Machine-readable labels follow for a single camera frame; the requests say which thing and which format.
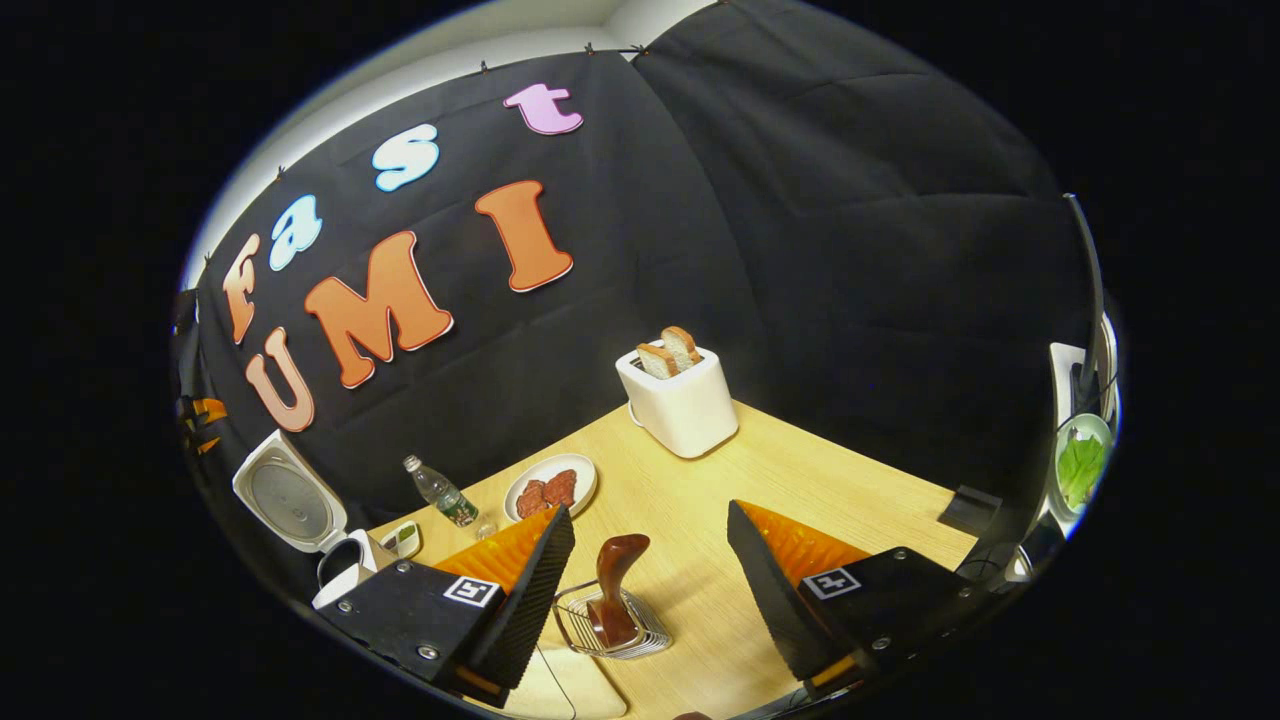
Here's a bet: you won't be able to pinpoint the black backdrop cloth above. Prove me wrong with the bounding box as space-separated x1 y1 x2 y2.
175 0 1096 601

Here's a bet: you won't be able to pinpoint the clear plastic water bottle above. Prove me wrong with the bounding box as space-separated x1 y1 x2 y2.
403 455 481 528

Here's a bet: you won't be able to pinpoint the dark slanted stand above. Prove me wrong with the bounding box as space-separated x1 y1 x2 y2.
1062 193 1119 421

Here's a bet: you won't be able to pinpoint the white object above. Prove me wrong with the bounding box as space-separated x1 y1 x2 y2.
1048 342 1089 431

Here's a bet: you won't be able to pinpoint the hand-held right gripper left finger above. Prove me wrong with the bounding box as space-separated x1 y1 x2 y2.
313 503 578 709

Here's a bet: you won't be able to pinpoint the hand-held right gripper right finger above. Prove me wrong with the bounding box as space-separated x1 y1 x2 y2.
725 498 1001 701

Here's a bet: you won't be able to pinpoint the white rice cooker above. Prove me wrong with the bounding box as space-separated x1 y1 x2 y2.
232 430 399 611

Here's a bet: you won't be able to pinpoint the brown wooden spoon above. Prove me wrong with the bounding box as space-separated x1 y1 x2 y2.
585 533 651 649

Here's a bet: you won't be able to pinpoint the metal wire chopstick holder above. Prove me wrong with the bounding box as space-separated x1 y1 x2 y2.
552 580 673 661

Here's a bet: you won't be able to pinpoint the black clamp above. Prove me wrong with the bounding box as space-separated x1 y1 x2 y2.
937 484 1004 537

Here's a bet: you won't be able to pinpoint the white bowl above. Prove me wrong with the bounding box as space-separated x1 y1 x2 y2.
1050 412 1114 541

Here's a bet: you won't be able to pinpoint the green leafy vegetables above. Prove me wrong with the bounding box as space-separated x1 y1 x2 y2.
1060 435 1106 511

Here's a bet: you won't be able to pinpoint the white oval plate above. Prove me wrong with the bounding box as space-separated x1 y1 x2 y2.
503 453 599 524

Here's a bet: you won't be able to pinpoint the clear rice container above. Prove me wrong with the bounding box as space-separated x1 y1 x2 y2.
495 640 629 720

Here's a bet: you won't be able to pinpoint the white toaster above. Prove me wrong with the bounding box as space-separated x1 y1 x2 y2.
615 345 739 459

